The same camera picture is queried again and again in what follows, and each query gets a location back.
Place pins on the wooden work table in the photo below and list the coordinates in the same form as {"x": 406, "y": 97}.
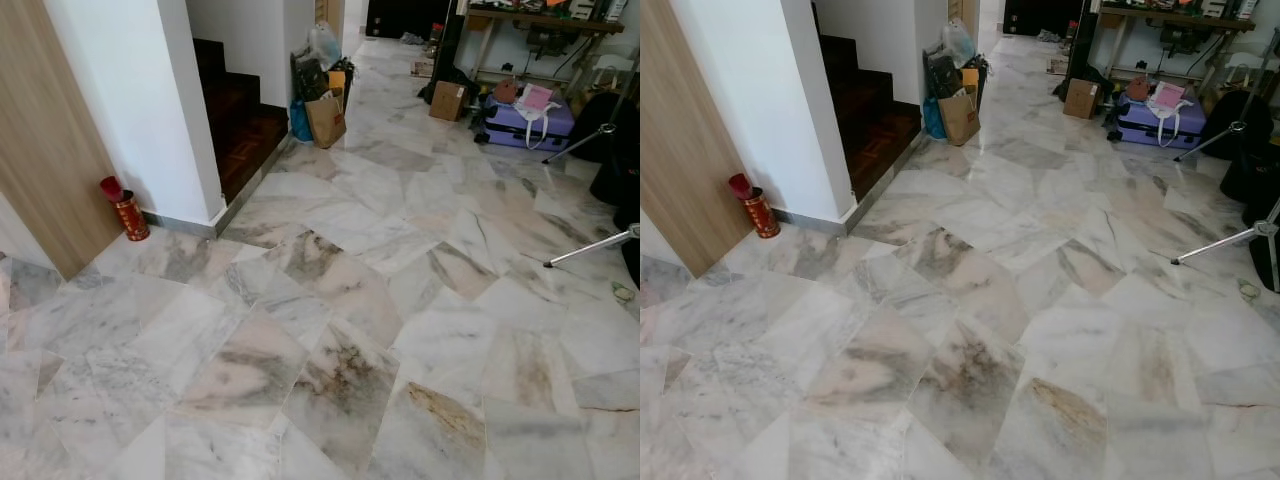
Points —
{"x": 1175, "y": 18}
{"x": 545, "y": 19}

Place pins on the red gold tin canister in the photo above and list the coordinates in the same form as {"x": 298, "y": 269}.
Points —
{"x": 129, "y": 215}
{"x": 760, "y": 212}

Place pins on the brown cardboard box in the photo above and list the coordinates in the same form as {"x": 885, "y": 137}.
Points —
{"x": 1081, "y": 99}
{"x": 448, "y": 102}

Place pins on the clear plastic bag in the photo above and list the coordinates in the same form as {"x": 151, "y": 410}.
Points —
{"x": 325, "y": 44}
{"x": 958, "y": 42}

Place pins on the large black bag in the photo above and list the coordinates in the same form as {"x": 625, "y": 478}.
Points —
{"x": 1235, "y": 115}
{"x": 600, "y": 120}

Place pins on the light wooden door panel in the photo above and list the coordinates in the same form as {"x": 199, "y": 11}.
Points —
{"x": 50, "y": 140}
{"x": 685, "y": 150}

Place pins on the pink white tote bag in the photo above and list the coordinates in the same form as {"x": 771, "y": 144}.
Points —
{"x": 1167, "y": 96}
{"x": 536, "y": 98}

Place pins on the thin silver tripod leg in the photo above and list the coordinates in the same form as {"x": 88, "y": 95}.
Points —
{"x": 580, "y": 143}
{"x": 1212, "y": 140}

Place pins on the dark wooden staircase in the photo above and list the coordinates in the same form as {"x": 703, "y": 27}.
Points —
{"x": 245, "y": 135}
{"x": 880, "y": 135}

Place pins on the black bag pile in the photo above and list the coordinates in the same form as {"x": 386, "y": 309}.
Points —
{"x": 308, "y": 78}
{"x": 942, "y": 74}

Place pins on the purple suitcase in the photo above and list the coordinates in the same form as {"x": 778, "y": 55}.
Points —
{"x": 1140, "y": 122}
{"x": 505, "y": 124}

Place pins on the brown paper bag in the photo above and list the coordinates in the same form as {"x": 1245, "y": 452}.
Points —
{"x": 326, "y": 122}
{"x": 960, "y": 119}

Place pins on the blue bag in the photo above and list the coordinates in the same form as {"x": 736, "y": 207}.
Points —
{"x": 932, "y": 120}
{"x": 299, "y": 122}

